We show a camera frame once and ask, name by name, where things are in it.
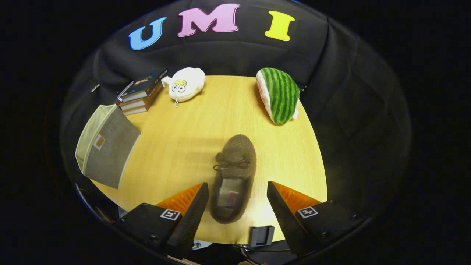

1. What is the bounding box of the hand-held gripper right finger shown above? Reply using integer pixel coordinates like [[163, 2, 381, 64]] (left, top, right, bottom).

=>
[[267, 181, 368, 257]]

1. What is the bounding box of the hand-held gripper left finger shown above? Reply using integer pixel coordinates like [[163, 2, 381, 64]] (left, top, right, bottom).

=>
[[114, 182, 209, 258]]

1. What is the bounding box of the brown fuzzy shoe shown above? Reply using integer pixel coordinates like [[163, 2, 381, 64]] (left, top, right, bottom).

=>
[[210, 134, 257, 224]]

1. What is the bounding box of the grey fabric storage box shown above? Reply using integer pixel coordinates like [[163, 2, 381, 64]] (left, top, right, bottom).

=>
[[75, 104, 142, 190]]

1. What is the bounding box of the brown cover book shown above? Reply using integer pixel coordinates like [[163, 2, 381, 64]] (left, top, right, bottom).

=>
[[123, 99, 151, 116], [118, 86, 162, 111]]

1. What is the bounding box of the watermelon slice plush toy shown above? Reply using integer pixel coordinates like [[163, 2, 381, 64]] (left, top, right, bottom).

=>
[[256, 67, 300, 126]]

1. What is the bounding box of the white plush toy with face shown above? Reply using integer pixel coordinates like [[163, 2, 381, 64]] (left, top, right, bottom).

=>
[[162, 67, 206, 107]]

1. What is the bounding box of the dark cover book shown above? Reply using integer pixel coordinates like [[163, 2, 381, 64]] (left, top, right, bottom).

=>
[[117, 68, 169, 103]]

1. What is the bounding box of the black plastic bracket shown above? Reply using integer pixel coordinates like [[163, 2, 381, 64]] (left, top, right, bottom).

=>
[[250, 226, 275, 247]]

